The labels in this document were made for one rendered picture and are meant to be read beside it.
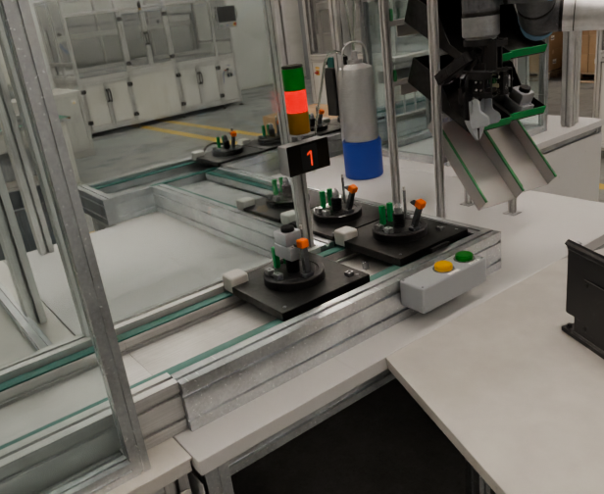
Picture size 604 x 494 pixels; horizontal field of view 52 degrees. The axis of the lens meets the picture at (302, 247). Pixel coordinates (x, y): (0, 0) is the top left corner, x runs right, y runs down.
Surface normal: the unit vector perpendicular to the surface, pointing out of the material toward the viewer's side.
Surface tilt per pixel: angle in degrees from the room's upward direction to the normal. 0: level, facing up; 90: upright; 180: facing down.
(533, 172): 45
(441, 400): 0
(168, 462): 0
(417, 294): 90
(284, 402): 0
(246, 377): 90
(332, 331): 90
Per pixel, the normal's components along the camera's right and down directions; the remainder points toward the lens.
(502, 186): 0.24, -0.46
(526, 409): -0.12, -0.92
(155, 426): 0.60, 0.22
